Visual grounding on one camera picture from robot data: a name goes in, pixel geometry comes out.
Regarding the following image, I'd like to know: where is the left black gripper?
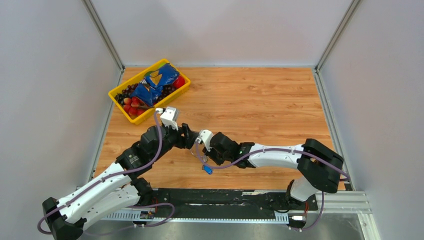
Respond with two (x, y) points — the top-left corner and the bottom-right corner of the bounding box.
(151, 121), (200, 162)

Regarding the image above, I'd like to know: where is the large metal keyring with keys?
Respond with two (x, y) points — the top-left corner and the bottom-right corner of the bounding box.
(190, 142), (208, 166)

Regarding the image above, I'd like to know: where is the key with blue tag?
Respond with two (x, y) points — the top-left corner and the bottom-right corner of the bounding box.
(202, 165), (213, 175)

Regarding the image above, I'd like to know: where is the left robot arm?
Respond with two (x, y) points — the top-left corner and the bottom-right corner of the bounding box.
(37, 123), (200, 240)

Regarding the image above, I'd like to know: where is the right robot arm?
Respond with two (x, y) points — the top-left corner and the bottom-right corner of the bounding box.
(195, 130), (347, 209)

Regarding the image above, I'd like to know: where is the dark grape bunch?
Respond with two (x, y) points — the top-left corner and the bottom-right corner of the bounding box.
(113, 83), (177, 108)

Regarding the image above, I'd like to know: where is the red apple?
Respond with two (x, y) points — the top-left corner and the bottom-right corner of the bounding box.
(172, 75), (186, 90)

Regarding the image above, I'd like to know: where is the yellow plastic bin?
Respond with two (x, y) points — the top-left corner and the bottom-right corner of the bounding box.
(108, 58), (191, 125)

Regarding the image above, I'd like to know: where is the red strawberries cluster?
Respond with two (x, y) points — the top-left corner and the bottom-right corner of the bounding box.
(122, 97), (146, 118)

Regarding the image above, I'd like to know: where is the blue snack bag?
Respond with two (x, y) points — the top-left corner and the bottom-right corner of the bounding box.
(137, 63), (180, 94)

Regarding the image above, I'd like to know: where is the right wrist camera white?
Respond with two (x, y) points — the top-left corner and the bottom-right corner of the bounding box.
(196, 129), (214, 152)

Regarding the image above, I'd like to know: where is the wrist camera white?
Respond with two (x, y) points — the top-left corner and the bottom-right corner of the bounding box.
(155, 106), (180, 131)
(196, 129), (214, 152)

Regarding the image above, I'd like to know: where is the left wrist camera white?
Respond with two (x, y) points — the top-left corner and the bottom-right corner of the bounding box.
(155, 106), (180, 131)

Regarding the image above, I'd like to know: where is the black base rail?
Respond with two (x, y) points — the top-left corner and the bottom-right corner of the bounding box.
(141, 188), (319, 220)

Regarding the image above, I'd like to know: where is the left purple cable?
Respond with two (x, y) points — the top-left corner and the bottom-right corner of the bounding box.
(37, 110), (176, 235)

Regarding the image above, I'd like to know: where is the aluminium frame rail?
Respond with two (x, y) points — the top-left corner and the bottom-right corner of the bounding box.
(81, 187), (380, 240)

